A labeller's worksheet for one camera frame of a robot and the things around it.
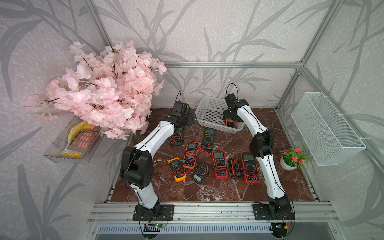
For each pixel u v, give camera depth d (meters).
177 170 0.84
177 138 0.99
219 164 0.85
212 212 0.76
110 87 0.45
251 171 0.85
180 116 0.68
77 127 0.64
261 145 0.65
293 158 0.79
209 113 1.16
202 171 0.83
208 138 0.99
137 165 0.46
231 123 1.05
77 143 0.59
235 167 0.85
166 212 0.74
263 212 0.73
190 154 0.90
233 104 0.77
